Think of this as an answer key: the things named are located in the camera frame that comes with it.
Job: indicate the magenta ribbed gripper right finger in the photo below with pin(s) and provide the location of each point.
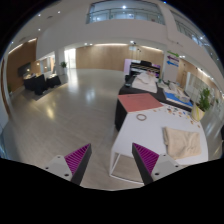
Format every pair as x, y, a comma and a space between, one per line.
153, 166

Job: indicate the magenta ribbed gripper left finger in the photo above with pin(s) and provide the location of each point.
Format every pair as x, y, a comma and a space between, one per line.
72, 166

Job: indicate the beige crumpled towel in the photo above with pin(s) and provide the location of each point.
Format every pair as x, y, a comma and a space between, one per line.
181, 144

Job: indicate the white square table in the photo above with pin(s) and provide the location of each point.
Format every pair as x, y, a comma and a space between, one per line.
146, 129

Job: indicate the black cloth covered table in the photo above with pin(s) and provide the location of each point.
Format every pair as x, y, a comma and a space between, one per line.
128, 90

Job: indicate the salmon pink mat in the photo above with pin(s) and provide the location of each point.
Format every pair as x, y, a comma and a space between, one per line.
137, 102

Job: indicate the blue mat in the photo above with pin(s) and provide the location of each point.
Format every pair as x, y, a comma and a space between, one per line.
171, 97

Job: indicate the potted green plant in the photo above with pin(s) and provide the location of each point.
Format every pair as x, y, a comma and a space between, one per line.
199, 109

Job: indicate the white cloth pile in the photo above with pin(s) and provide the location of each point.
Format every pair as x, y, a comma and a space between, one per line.
145, 82

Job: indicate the black piano keyboard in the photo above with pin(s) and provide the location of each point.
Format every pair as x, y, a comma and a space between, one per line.
138, 67

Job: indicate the small potted tree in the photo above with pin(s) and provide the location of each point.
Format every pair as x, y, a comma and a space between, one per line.
63, 65

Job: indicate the white signboard with arrows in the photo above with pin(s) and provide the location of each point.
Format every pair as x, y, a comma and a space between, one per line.
171, 66

